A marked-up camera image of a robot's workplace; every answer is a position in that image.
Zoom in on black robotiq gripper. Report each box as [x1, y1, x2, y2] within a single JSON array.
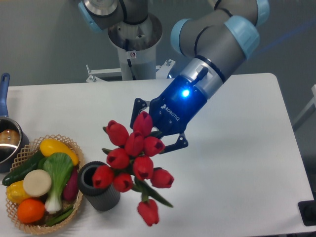
[[130, 76, 206, 154]]

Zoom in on red tulip bouquet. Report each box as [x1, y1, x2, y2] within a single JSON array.
[[92, 111, 174, 227]]

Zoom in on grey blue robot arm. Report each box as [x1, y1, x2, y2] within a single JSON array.
[[78, 0, 270, 157]]

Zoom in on dark grey ribbed vase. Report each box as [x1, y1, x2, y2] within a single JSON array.
[[77, 161, 120, 211]]

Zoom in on green bok choy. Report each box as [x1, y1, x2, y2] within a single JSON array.
[[43, 153, 74, 214]]

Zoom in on purple eggplant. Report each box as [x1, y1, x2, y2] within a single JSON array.
[[62, 168, 79, 201]]

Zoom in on yellow squash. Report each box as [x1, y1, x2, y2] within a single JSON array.
[[39, 139, 79, 166]]

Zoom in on beige round disc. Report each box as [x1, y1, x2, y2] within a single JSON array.
[[23, 169, 52, 197]]

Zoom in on green bean pods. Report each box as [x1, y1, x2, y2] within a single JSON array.
[[45, 206, 74, 227]]

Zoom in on dark green cucumber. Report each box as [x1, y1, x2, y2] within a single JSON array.
[[2, 151, 44, 186]]

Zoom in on woven wicker basket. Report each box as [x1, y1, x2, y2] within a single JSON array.
[[6, 134, 85, 235]]

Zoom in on orange fruit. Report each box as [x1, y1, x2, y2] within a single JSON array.
[[17, 198, 45, 224]]

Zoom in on yellow bell pepper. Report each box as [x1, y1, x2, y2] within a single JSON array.
[[6, 180, 31, 204]]

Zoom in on black device at table edge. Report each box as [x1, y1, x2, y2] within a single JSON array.
[[298, 200, 316, 226]]

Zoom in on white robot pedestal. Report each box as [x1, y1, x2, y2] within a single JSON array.
[[85, 13, 176, 83]]

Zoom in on black cable on pedestal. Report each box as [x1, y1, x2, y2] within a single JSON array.
[[124, 39, 136, 80]]

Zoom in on blue handled saucepan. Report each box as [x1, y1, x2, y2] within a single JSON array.
[[0, 73, 29, 173]]

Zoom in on white furniture frame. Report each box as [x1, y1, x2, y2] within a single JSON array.
[[292, 84, 316, 132]]

